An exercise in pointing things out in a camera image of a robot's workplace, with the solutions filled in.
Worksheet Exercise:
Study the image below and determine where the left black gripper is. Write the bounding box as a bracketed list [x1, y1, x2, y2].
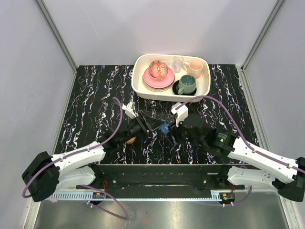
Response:
[118, 111, 165, 146]

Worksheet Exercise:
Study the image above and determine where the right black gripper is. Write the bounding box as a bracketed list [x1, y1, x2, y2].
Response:
[165, 114, 205, 147]

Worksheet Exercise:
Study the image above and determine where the blue pill organizer box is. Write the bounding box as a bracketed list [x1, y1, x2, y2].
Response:
[159, 120, 169, 135]

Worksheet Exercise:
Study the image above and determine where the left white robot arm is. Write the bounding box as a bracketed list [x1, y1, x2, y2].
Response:
[21, 112, 165, 202]

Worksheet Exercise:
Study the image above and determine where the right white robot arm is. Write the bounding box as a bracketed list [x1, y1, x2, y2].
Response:
[169, 114, 305, 202]

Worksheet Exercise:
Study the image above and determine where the cream plate under pink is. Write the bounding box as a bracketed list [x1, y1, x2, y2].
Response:
[142, 80, 172, 92]

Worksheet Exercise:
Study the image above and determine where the black saucer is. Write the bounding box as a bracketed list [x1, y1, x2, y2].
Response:
[172, 81, 197, 96]

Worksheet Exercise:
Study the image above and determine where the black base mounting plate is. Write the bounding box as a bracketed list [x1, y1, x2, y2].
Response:
[89, 165, 244, 199]

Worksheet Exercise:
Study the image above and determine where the white rectangular dish tub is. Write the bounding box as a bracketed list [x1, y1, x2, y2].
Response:
[131, 54, 211, 102]

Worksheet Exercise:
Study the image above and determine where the green ceramic mug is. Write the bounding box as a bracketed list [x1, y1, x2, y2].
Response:
[177, 75, 196, 95]

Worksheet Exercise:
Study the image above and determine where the orange patterned bowl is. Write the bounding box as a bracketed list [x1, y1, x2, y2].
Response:
[149, 60, 168, 80]

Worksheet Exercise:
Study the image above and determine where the pink ceramic mug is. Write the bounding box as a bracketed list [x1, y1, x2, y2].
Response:
[183, 60, 203, 79]

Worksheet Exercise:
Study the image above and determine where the clear drinking glass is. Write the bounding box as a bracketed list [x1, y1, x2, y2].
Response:
[172, 56, 183, 73]

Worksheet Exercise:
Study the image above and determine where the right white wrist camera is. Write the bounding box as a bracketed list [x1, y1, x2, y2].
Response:
[171, 102, 188, 127]

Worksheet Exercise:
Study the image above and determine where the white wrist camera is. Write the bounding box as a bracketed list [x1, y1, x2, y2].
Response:
[122, 102, 137, 119]
[171, 102, 188, 127]

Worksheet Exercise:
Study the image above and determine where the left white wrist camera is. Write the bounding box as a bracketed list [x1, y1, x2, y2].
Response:
[122, 102, 137, 119]

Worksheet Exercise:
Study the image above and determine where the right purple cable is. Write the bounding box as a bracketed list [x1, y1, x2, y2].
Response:
[176, 95, 305, 208]

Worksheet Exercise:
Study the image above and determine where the purple cable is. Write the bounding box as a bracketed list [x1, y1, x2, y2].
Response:
[176, 95, 305, 208]
[21, 96, 131, 220]

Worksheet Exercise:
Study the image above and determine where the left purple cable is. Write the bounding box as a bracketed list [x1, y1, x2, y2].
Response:
[21, 96, 131, 220]

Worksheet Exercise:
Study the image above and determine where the white slotted cable duct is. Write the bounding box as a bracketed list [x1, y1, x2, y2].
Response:
[47, 191, 221, 202]

